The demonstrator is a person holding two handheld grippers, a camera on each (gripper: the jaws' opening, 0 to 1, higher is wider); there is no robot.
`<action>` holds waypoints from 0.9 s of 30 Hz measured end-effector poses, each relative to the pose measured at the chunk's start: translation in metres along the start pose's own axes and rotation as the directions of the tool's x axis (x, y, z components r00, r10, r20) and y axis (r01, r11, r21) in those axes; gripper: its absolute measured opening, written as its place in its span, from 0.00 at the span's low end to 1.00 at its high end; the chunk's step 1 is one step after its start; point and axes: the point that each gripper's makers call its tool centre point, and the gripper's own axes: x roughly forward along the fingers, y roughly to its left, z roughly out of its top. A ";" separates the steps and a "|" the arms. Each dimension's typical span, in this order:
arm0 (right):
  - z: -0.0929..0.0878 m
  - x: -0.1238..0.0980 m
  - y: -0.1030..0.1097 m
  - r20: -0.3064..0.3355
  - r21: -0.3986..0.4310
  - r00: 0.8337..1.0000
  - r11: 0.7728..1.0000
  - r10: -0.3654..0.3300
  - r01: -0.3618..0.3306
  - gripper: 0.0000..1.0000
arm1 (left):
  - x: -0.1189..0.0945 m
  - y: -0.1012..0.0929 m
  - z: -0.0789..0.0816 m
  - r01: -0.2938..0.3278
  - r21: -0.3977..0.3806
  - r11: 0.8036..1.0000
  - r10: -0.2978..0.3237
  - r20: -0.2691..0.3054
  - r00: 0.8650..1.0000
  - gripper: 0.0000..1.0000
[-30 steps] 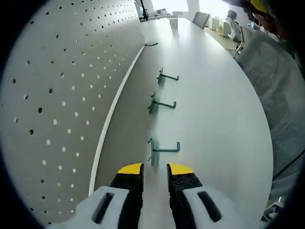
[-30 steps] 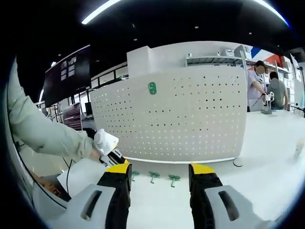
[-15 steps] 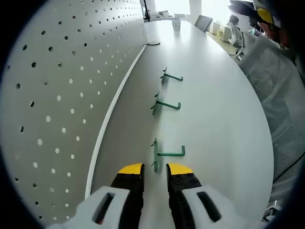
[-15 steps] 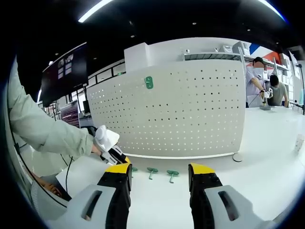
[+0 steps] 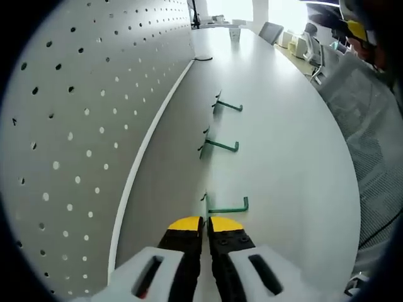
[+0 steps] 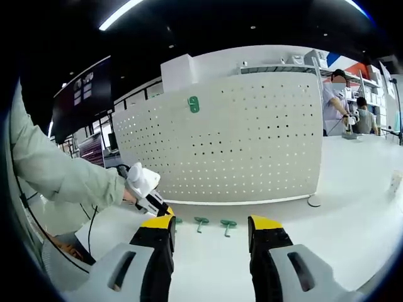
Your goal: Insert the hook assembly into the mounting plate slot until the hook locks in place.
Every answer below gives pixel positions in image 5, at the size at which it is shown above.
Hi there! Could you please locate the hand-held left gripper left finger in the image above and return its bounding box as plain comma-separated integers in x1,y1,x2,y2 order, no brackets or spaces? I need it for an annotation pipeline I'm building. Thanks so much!
71,215,204,302

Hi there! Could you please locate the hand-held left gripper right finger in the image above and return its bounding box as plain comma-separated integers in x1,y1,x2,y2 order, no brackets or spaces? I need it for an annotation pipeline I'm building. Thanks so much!
207,215,344,302

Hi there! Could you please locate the green hook assembly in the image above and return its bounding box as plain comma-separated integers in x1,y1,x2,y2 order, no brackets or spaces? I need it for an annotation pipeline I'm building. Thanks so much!
200,191,249,223
211,89,244,115
197,125,240,160

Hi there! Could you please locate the white perforated mounting plate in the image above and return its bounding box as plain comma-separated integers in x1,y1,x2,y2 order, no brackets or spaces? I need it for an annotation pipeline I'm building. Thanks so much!
0,0,196,302

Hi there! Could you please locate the person's right hand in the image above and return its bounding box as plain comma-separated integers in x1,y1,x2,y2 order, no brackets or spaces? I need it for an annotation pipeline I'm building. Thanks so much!
348,37,391,75

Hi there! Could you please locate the grey office chair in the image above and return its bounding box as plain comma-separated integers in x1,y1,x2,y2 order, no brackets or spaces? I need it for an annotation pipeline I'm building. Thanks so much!
258,21,285,47

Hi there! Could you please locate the white mesh office chair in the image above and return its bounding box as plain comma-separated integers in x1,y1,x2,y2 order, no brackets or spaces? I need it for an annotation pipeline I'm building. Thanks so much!
314,47,403,298

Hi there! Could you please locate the black tripod stand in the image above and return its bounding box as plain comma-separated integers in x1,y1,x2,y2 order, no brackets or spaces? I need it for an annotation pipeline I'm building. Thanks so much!
188,0,202,30

